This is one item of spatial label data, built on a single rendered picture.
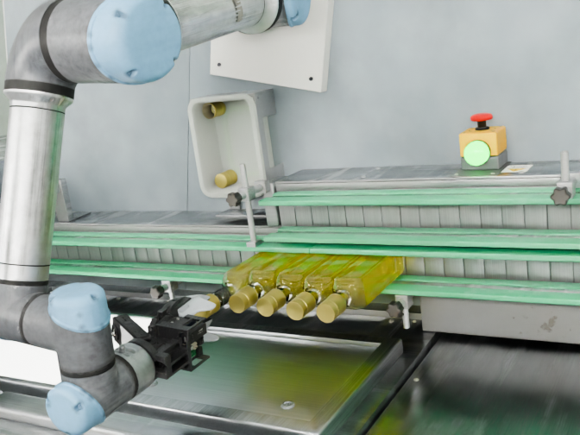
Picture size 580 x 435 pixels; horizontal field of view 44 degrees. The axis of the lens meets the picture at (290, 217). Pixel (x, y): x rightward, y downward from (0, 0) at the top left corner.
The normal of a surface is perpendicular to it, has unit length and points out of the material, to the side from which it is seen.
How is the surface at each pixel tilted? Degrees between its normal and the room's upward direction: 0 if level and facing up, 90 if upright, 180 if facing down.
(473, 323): 0
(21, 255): 48
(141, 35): 82
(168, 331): 1
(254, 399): 90
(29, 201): 53
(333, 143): 0
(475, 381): 89
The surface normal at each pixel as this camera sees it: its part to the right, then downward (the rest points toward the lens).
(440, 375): -0.13, -0.96
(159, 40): 0.80, 0.14
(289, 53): -0.48, 0.27
